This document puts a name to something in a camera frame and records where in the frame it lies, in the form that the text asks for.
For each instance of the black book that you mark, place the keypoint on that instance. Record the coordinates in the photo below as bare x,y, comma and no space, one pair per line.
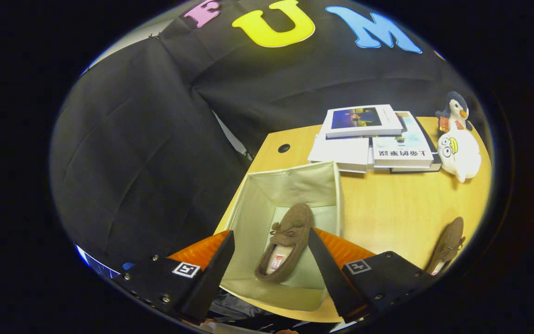
435,158

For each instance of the white book pale blue cover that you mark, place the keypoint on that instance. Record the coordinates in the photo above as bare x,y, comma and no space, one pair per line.
401,150

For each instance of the white book blue photo cover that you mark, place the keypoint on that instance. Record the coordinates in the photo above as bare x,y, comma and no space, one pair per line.
364,118

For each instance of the plain white book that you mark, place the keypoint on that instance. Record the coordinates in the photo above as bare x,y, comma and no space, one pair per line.
341,153

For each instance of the penguin plush toy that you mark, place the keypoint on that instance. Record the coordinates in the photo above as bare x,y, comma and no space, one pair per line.
454,111

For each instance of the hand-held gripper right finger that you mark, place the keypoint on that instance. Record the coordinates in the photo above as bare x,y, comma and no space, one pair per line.
334,283

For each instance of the brown fuzzy shoe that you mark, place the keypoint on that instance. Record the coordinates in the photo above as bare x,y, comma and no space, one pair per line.
290,227
450,239

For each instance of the green fabric storage box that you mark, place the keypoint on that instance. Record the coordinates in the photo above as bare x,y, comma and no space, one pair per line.
295,185

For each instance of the white seal plush toy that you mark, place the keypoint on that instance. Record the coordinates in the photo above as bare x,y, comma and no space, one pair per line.
459,155

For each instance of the blue lit screen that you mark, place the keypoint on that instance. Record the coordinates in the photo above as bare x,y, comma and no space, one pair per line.
93,262

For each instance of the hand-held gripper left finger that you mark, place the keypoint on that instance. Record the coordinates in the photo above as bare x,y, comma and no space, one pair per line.
206,283

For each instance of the small blue object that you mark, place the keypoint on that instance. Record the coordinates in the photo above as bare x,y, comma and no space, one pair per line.
128,266

